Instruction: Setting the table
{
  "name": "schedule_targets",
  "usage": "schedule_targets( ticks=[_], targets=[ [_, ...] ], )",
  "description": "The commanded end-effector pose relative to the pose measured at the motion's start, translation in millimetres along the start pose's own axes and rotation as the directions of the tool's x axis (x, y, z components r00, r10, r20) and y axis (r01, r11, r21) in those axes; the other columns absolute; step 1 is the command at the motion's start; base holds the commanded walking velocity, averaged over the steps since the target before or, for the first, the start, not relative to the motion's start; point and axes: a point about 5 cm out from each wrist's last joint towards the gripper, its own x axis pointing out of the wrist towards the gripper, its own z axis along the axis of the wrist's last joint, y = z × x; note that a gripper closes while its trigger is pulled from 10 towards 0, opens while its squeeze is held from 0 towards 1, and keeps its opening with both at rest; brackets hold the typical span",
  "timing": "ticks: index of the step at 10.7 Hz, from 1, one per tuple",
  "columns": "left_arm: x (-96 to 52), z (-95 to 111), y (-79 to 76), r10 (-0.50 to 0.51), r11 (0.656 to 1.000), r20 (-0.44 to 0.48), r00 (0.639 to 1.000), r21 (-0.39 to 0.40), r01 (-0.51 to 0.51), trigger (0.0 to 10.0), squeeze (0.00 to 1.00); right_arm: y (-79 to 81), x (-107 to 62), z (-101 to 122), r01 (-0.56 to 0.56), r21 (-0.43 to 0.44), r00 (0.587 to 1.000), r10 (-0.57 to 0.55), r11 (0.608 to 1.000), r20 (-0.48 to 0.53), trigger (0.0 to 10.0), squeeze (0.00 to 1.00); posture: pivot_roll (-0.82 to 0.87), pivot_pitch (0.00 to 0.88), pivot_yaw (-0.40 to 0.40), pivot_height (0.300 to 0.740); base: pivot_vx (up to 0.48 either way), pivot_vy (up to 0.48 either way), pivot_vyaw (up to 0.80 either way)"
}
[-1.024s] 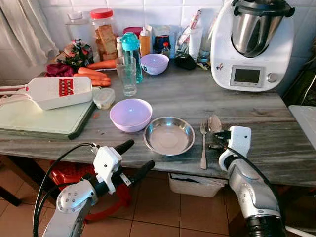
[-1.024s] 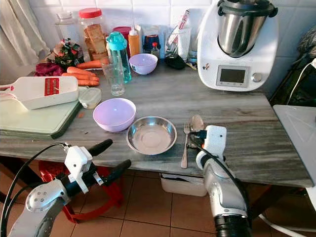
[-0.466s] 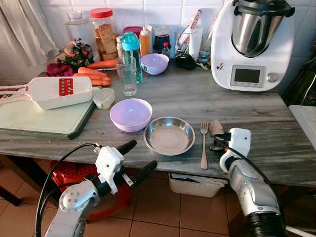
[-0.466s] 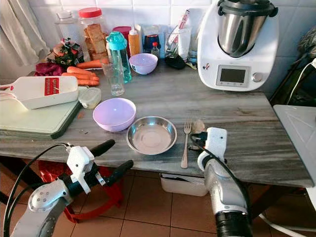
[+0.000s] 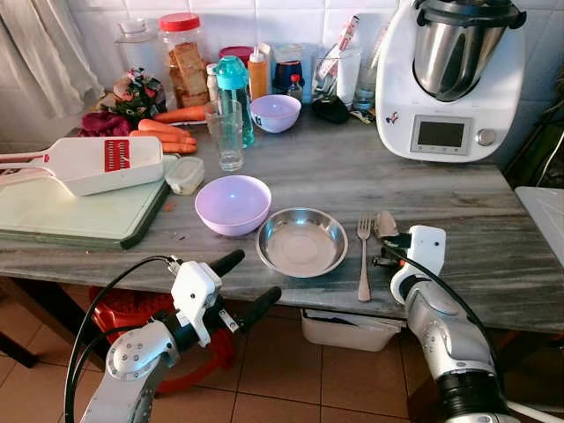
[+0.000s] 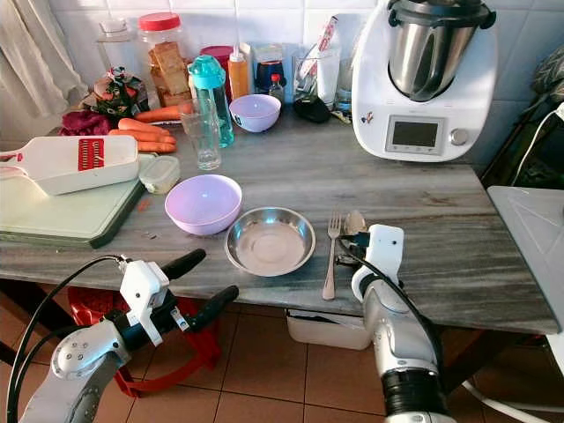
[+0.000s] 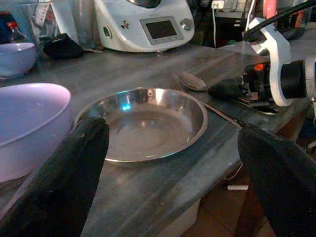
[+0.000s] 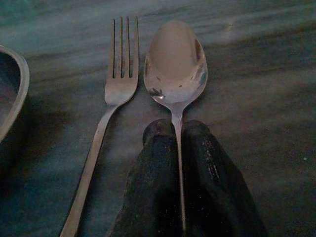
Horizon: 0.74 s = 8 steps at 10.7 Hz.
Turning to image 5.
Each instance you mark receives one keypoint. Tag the white food processor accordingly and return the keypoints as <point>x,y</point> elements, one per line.
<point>401,97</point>

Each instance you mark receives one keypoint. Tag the small lavender plastic bowl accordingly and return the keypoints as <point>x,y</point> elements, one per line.
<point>275,116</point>

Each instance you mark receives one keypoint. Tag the white curtain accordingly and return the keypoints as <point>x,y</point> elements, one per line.
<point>44,53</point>

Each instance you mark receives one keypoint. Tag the dark red lidded container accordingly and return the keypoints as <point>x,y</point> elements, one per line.
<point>236,51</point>

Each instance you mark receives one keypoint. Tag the clear glass pitcher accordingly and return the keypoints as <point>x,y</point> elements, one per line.
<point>335,77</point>

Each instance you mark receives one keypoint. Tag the large lavender plastic bowl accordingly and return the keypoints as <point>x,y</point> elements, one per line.
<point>232,203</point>

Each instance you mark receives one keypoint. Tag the stainless steel plate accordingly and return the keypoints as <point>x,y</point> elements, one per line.
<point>302,244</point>

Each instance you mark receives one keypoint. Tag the white plastic tray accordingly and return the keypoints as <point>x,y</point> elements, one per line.
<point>348,333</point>

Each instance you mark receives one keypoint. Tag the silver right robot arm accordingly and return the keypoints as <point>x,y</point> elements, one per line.
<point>441,335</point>

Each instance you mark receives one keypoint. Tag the orange sauce bottle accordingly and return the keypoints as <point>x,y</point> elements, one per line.
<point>257,75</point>

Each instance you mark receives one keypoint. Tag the pale green cutting board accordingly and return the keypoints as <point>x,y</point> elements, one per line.
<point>62,216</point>

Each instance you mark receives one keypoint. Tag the small clear plastic container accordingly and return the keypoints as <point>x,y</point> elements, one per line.
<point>184,176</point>

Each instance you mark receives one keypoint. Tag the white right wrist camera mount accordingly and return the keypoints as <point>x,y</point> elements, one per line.
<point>427,251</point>

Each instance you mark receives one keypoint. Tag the red plastic stool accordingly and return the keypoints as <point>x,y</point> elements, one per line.
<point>119,308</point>

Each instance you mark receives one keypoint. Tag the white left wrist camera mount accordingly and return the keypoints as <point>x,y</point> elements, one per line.
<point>194,286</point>

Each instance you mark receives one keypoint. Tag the clear glass bottle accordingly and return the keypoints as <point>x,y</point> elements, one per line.
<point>367,81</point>

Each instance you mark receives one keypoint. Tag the red lidded cracker jar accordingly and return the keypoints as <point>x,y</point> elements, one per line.
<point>185,66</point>

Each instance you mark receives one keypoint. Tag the metal spoon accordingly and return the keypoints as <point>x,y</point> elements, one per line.
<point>386,224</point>

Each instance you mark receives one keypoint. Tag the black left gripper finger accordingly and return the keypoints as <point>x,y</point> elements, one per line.
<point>227,263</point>
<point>263,307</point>

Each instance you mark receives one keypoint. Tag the white mandoline slicer red insert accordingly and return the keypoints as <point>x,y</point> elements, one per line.
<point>70,166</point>

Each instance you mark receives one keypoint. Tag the small black rounded object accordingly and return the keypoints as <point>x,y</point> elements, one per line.
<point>330,109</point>

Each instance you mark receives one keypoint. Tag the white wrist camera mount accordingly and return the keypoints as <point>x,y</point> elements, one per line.
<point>194,286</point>
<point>427,251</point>

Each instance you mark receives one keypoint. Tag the dark blue canister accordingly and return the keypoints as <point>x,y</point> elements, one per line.
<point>286,66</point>

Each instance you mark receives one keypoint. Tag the metal fork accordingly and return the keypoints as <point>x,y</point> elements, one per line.
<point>364,264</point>

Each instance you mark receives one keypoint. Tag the small red capped bottle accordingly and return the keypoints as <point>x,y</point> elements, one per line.
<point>295,88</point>

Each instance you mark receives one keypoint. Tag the white side table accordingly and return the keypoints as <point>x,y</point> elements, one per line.
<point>545,216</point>

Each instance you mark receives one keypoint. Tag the clear glass tumbler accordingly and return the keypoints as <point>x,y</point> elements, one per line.
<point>227,141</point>

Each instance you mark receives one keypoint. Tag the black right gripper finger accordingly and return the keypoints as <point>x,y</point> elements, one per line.
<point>384,261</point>
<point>388,240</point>

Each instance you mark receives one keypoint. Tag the clear plastic jar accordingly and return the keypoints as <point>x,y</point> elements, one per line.
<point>137,48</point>

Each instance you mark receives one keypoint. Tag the teal water bottle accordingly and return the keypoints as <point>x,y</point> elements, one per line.
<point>233,79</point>

